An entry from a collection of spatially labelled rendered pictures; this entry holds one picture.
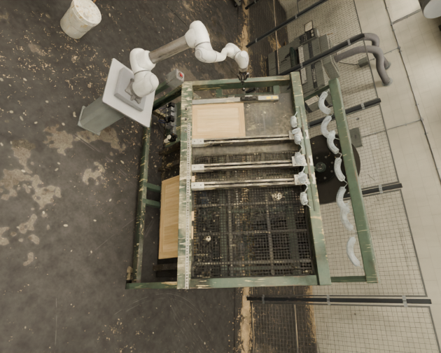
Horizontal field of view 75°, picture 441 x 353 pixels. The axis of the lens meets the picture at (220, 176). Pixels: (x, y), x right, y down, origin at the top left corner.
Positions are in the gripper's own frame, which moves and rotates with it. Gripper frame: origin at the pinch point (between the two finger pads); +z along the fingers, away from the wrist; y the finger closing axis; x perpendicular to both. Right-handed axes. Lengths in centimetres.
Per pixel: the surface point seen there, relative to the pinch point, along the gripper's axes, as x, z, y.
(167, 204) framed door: 117, 57, 91
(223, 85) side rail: -7.8, 14.3, 20.8
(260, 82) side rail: -7.7, 12.9, -21.1
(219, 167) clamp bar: 95, 8, 28
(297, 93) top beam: 15, 5, -57
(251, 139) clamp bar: 66, 8, -6
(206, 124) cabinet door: 41, 14, 41
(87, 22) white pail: -57, -38, 160
